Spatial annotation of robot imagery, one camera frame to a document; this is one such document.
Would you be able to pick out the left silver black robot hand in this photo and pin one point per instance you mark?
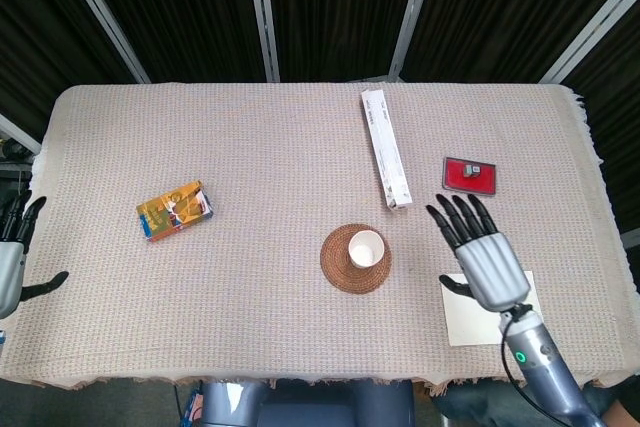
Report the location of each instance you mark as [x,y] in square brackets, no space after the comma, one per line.
[10,267]

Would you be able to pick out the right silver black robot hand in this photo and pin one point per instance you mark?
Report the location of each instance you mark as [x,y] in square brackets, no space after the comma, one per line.
[492,267]

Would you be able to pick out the white paper cup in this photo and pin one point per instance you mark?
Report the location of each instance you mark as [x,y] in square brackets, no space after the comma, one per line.
[366,249]

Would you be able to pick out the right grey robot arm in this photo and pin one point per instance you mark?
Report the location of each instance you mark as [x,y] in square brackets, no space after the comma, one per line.
[545,372]

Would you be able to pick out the brown woven coaster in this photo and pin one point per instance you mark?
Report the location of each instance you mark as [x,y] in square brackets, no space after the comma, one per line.
[337,272]

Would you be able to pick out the cream flat square board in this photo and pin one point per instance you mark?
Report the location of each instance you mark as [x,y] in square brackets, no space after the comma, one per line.
[470,322]

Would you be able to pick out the red stamp pad tray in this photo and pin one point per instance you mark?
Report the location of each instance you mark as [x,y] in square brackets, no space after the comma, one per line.
[457,178]

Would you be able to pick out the long white cardboard box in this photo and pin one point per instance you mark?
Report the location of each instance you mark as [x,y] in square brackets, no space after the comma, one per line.
[385,152]

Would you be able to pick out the orange yellow printed carton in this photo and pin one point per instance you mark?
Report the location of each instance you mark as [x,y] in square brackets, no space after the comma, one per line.
[175,211]

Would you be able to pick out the black curtain panel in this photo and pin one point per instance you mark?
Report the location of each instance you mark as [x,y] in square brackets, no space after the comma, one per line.
[615,122]
[175,7]
[340,7]
[45,37]
[510,2]

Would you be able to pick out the grey blue robot torso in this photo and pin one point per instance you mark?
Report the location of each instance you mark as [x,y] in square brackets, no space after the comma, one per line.
[310,404]

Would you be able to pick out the beige woven tablecloth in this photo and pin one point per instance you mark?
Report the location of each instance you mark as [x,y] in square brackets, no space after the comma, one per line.
[260,297]

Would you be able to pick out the white partition post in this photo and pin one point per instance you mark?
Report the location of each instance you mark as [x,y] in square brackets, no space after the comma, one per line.
[17,132]
[412,12]
[262,12]
[105,17]
[590,32]

